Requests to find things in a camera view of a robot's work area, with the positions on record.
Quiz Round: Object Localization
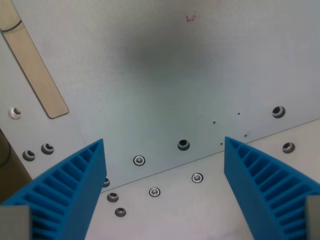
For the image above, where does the silver socket head screw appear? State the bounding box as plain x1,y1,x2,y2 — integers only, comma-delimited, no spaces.
191,172,204,185
133,154,146,167
148,186,161,198

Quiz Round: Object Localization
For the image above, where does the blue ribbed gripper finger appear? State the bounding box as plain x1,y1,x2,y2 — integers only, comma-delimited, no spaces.
223,136,320,240
0,138,108,240

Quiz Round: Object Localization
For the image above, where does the light grey metal plate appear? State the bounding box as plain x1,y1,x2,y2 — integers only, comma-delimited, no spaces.
86,117,320,240

